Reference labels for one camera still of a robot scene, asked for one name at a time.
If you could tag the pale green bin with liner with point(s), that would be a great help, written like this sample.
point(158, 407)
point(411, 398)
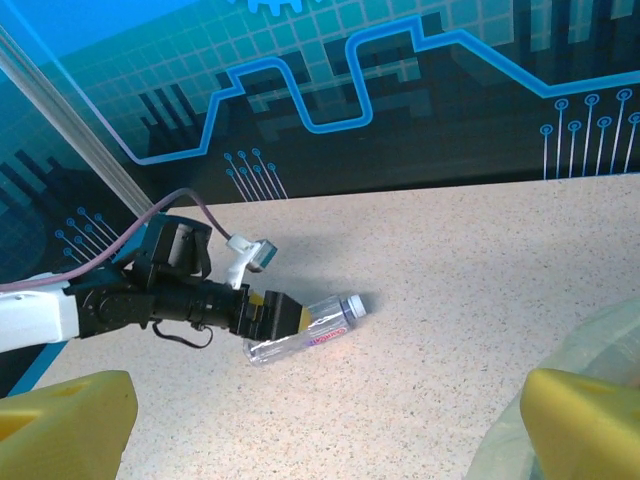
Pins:
point(600, 340)

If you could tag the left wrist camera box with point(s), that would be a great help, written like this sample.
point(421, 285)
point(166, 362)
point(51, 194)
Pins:
point(252, 255)

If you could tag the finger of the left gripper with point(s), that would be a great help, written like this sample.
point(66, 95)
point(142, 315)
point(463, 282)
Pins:
point(282, 315)
point(255, 315)

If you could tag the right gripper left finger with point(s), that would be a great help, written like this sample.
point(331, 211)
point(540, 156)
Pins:
point(60, 430)

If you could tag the aluminium frame post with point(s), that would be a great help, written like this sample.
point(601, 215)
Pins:
point(75, 115)

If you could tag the purple label clear bottle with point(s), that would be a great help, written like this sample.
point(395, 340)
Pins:
point(330, 330)

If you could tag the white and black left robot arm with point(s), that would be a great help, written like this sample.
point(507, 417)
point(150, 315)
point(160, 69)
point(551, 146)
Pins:
point(30, 315)

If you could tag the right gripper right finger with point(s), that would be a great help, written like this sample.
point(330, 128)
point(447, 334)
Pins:
point(585, 430)

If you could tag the blue table edge trim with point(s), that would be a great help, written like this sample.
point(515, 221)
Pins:
point(45, 367)

